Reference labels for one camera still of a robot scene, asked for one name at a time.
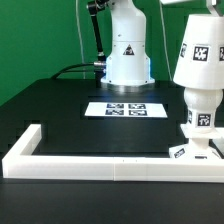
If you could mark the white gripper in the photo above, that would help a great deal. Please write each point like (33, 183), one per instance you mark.
(176, 1)

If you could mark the white lamp shade cone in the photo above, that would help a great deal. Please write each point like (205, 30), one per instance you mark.
(201, 59)

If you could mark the white lamp bulb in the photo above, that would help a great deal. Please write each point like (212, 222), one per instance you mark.
(202, 106)

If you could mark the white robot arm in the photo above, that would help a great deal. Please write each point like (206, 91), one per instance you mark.
(128, 65)

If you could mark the white lamp base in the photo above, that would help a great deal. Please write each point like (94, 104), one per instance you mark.
(198, 144)

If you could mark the white marker tag sheet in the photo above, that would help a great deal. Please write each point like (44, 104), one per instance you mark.
(133, 110)

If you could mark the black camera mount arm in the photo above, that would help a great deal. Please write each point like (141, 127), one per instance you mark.
(94, 7)

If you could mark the white U-shaped frame wall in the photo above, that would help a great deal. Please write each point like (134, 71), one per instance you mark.
(20, 162)

